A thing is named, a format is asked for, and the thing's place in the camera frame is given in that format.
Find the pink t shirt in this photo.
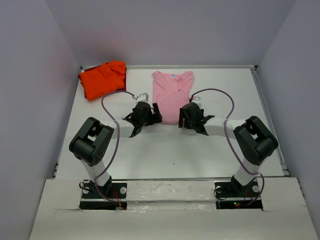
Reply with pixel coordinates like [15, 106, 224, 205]
[152, 71, 194, 125]

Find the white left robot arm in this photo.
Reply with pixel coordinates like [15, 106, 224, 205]
[69, 101, 162, 198]

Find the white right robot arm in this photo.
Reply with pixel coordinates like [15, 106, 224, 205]
[178, 102, 279, 196]

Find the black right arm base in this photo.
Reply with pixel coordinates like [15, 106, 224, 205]
[213, 180, 263, 210]

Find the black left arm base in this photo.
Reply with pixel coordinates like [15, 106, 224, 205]
[78, 180, 128, 211]

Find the orange t shirt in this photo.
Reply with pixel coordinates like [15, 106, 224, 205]
[77, 60, 127, 102]

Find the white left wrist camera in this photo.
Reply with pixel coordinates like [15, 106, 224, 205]
[133, 92, 149, 104]

